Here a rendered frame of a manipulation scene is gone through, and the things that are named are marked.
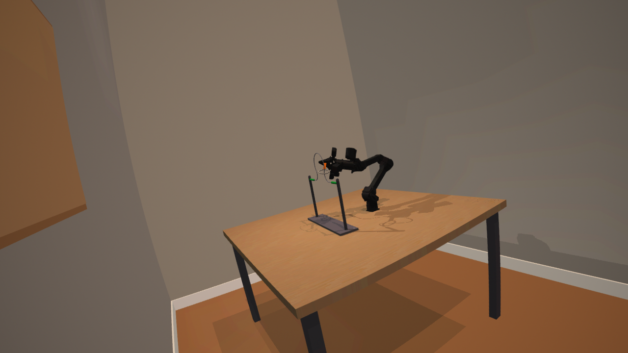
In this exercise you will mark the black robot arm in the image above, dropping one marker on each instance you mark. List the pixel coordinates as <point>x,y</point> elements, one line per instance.
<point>354,164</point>

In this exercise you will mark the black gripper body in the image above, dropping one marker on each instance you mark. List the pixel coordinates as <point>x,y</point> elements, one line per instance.
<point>333,159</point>

